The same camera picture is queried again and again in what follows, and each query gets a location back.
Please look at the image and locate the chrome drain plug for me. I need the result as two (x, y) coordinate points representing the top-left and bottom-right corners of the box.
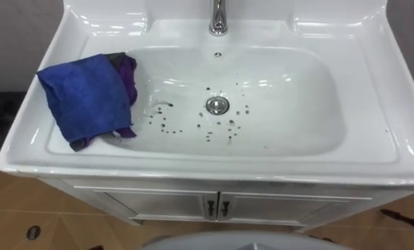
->
(206, 96), (231, 116)

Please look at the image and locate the round floor drain cover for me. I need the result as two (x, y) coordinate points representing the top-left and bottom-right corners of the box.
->
(26, 225), (42, 241)

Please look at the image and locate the blue microfibre cloth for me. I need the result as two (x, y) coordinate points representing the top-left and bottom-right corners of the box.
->
(35, 53), (133, 143)

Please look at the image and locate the black tripod leg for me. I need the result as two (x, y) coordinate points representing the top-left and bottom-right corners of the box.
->
(379, 208), (414, 233)

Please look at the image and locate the robot body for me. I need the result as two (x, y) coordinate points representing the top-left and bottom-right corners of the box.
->
(140, 231), (354, 250)

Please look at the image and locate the chrome faucet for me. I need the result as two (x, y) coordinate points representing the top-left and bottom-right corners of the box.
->
(208, 0), (229, 37)

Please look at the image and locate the purple and grey cloth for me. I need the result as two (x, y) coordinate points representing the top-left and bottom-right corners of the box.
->
(69, 51), (139, 153)

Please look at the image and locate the white washbasin cabinet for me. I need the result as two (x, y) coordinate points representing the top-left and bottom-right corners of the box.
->
(0, 0), (414, 233)

